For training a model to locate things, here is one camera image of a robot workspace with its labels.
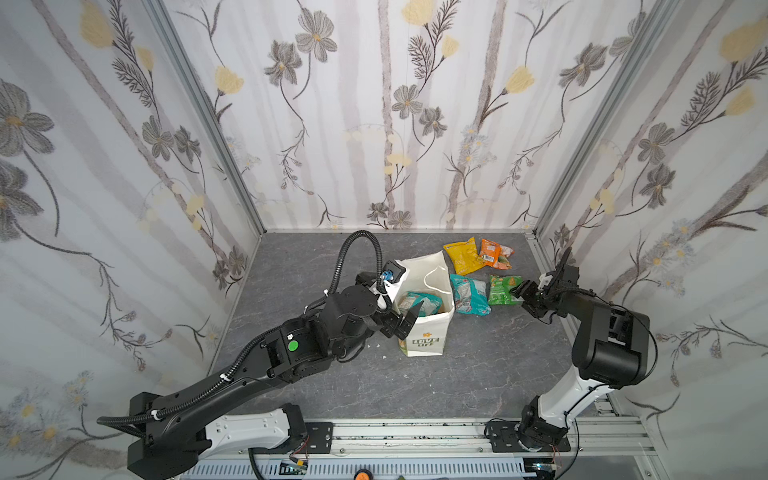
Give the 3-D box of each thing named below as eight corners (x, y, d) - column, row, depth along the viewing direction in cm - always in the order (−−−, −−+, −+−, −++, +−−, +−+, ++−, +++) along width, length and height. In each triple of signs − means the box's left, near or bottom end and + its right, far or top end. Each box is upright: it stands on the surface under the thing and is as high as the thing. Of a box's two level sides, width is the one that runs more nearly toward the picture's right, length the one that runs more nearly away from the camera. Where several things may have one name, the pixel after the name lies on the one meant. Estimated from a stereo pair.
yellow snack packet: (459, 276, 108) (460, 271, 105) (444, 249, 116) (445, 243, 114) (487, 269, 110) (490, 264, 108) (471, 243, 118) (473, 238, 116)
